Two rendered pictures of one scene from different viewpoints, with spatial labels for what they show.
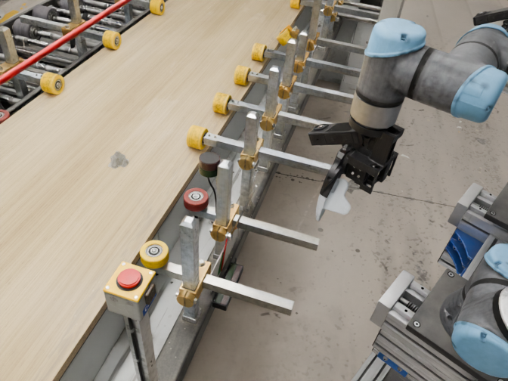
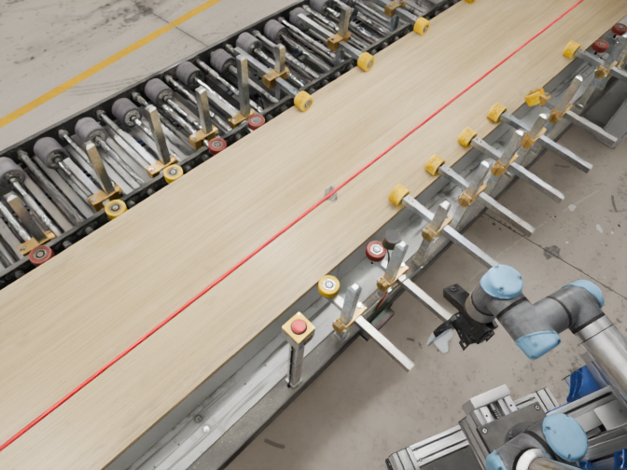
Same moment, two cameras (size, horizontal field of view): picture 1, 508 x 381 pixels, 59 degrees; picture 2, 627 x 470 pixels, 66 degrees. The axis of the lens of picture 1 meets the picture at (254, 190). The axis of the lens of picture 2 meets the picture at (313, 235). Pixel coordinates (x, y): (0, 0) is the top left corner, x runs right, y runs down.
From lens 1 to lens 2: 0.62 m
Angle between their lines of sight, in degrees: 22
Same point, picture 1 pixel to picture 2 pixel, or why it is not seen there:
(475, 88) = (529, 343)
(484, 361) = not seen: outside the picture
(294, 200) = (485, 246)
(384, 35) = (490, 282)
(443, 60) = (521, 314)
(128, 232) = (316, 261)
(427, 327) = (491, 436)
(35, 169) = (270, 182)
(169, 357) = (314, 359)
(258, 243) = (432, 275)
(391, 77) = (488, 304)
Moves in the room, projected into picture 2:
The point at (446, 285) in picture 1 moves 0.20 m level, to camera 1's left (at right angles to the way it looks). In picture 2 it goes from (527, 413) to (466, 378)
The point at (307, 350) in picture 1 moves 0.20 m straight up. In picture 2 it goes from (432, 384) to (442, 372)
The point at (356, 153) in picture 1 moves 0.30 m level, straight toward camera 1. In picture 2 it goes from (464, 322) to (382, 408)
